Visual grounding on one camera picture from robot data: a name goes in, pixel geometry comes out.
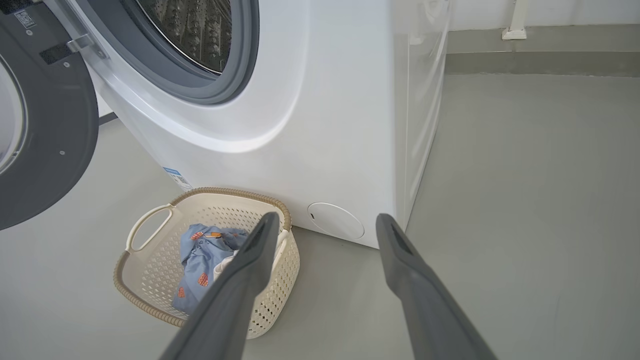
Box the blue garment with orange prints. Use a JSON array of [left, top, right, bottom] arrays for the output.
[[172, 223, 249, 315]]

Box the dark round washer door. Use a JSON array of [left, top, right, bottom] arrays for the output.
[[0, 0, 100, 232]]

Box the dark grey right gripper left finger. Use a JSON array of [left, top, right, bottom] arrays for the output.
[[160, 211, 281, 360]]

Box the white garment with blue trim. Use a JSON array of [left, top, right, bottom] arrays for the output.
[[214, 250, 239, 281]]

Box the white front-load washing machine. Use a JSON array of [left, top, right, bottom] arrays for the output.
[[42, 0, 451, 249]]

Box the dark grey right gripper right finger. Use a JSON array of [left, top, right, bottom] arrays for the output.
[[375, 213, 498, 360]]

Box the cream perforated laundry basket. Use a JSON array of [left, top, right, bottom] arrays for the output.
[[113, 187, 301, 340]]

